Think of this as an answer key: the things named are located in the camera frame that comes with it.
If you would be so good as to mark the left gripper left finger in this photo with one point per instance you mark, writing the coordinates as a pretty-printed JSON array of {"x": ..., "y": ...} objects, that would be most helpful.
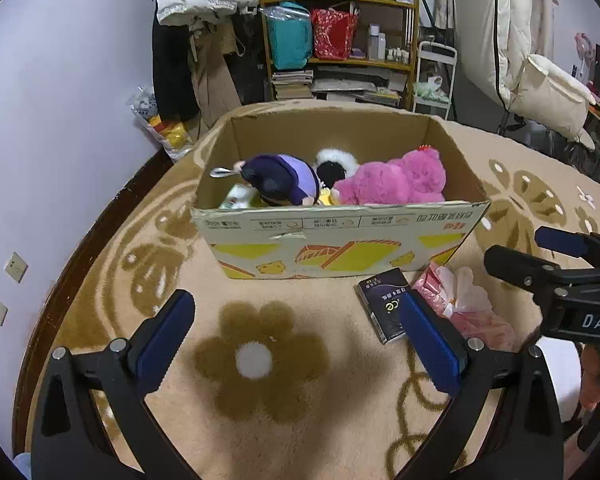
[{"x": 69, "y": 440}]

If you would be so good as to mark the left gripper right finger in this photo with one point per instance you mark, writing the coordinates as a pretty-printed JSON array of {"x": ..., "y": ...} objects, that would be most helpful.
[{"x": 524, "y": 440}]

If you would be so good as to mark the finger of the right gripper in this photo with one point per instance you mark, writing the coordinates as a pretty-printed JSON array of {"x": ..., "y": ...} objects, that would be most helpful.
[
  {"x": 538, "y": 277},
  {"x": 576, "y": 245}
]

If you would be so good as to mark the pink bear plush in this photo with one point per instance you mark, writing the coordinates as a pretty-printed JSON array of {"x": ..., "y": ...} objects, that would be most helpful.
[{"x": 418, "y": 177}]

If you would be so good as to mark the purple doll plush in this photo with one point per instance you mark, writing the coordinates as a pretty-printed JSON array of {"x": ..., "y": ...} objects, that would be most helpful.
[{"x": 281, "y": 179}]

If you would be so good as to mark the green tissue pack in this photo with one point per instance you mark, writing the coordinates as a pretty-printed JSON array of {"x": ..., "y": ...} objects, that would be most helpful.
[{"x": 241, "y": 196}]

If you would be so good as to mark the pink tissue pack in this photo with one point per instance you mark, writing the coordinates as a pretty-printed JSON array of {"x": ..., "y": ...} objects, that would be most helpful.
[{"x": 454, "y": 295}]

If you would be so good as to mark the black Face tissue pack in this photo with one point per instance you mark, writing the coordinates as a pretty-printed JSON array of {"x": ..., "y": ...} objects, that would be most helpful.
[{"x": 381, "y": 296}]

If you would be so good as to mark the open cardboard box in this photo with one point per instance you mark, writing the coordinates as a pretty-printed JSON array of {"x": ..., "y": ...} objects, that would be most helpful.
[{"x": 327, "y": 239}]

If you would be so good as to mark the black and white plush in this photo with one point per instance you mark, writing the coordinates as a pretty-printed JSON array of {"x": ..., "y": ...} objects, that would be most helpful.
[{"x": 332, "y": 165}]

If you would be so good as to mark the white trolley cart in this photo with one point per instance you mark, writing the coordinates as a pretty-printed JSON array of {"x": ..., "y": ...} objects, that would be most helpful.
[{"x": 434, "y": 81}]

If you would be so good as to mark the white folded mattress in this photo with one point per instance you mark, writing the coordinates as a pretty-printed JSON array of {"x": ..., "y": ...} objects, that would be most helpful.
[{"x": 506, "y": 50}]

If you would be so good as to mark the stack of books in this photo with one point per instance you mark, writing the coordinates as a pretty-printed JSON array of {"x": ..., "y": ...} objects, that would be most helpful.
[{"x": 293, "y": 84}]

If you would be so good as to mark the red gift bag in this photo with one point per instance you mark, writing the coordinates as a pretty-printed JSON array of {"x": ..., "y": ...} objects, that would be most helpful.
[{"x": 333, "y": 32}]

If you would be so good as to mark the plastic bag of toys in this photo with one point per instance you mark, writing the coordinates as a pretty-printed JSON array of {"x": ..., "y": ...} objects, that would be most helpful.
[{"x": 170, "y": 134}]

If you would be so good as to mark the teal bag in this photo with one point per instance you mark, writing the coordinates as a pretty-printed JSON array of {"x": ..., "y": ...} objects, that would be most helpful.
[{"x": 290, "y": 35}]

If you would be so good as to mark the beige coat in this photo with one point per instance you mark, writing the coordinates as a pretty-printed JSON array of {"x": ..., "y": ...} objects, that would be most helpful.
[{"x": 213, "y": 85}]

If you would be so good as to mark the wooden shelf unit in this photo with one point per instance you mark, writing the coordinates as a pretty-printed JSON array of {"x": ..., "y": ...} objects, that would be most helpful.
[{"x": 366, "y": 47}]

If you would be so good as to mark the upper wall socket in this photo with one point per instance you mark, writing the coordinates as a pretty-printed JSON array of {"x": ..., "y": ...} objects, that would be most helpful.
[{"x": 16, "y": 267}]

